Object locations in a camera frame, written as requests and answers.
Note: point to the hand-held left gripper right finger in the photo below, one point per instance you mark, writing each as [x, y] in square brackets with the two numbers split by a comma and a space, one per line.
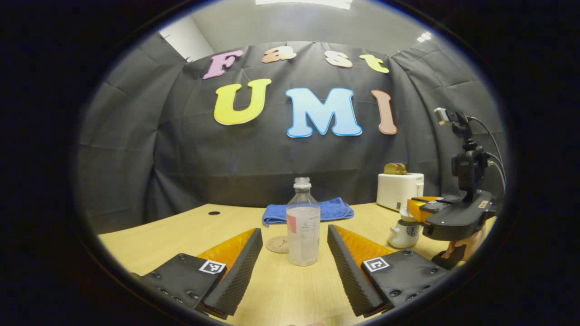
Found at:
[349, 271]

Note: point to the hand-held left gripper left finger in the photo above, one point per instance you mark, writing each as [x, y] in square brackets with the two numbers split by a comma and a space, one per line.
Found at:
[235, 276]

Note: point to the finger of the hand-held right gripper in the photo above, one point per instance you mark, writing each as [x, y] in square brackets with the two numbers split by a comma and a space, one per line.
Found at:
[414, 208]

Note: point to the white teacup lid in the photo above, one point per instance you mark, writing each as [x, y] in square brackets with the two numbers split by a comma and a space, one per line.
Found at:
[405, 222]

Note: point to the white blue teacup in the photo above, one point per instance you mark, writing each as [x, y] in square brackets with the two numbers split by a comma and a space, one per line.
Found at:
[403, 237]

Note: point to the round brown coaster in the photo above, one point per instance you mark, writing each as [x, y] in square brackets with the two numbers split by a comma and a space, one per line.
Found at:
[275, 244]

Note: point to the clear plastic water bottle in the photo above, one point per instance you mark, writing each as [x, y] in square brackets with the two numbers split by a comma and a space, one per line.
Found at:
[302, 226]

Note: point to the white toaster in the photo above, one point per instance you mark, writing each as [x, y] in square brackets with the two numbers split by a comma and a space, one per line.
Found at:
[398, 190]

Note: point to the brown toast slice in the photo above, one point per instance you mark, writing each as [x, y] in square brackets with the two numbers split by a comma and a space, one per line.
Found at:
[389, 169]
[402, 170]

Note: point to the blue folded towel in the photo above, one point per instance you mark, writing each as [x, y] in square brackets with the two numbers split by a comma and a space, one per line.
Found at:
[335, 210]

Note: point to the black backdrop cloth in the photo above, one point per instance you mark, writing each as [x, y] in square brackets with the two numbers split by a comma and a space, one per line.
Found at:
[158, 158]

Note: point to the small ceiling light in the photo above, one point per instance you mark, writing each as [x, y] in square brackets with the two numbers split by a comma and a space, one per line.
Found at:
[424, 36]

